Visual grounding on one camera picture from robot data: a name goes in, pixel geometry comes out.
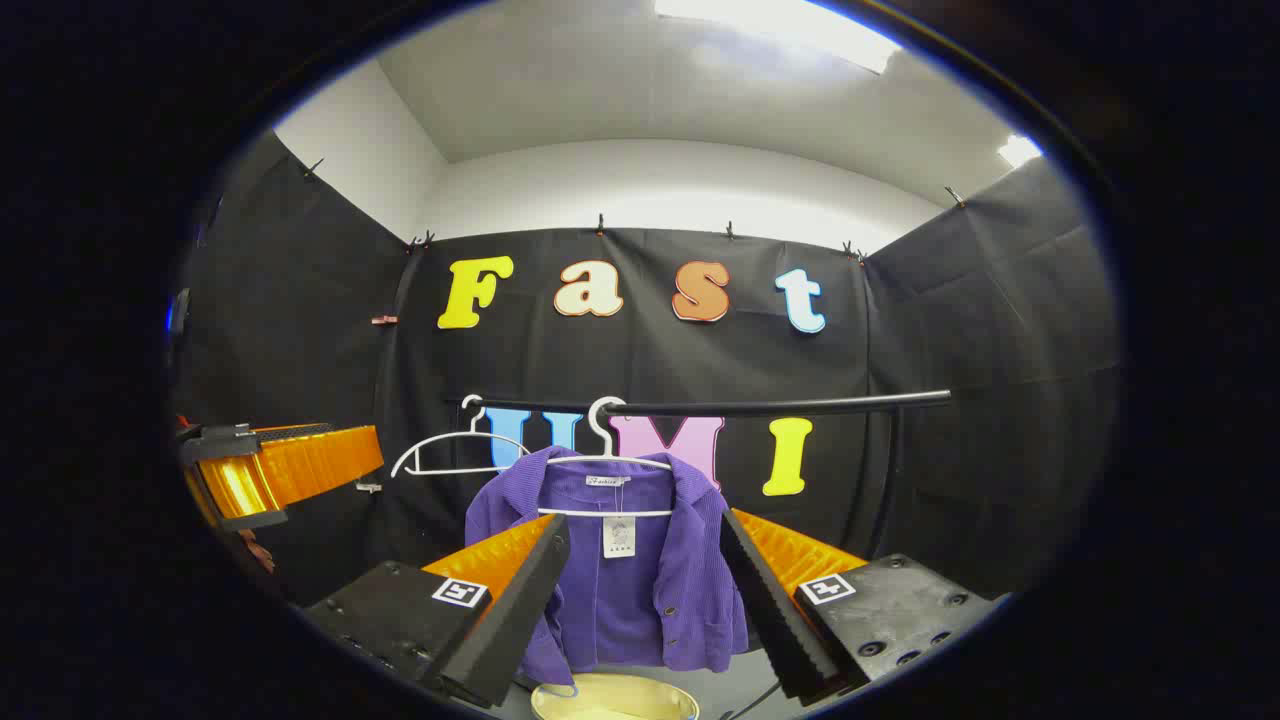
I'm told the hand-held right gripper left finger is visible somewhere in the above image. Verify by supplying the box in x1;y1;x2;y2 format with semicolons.
300;513;573;709

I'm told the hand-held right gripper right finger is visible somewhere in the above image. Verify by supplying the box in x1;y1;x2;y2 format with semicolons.
718;507;1001;701

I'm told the beige round laundry hamper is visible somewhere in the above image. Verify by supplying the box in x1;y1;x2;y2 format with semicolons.
530;672;701;720

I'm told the purple corduroy jacket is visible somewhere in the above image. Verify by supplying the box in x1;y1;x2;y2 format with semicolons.
465;445;751;686

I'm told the white clothes hanger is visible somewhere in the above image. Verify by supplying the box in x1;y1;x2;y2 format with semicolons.
390;393;531;479
538;396;676;519

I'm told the black clothes rack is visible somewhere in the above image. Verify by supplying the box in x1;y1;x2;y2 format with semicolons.
445;390;951;561

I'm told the large ceiling light panel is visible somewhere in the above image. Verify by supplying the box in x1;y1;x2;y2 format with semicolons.
655;0;901;73

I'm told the black floor cable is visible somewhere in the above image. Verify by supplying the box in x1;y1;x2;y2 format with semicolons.
722;680;783;720

